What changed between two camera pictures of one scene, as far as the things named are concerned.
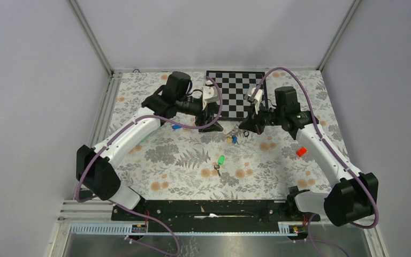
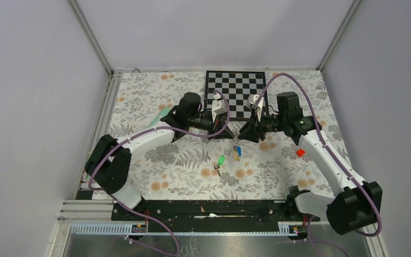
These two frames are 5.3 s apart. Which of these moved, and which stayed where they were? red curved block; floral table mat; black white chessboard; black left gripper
Moved: black left gripper
Stayed: black white chessboard; floral table mat; red curved block
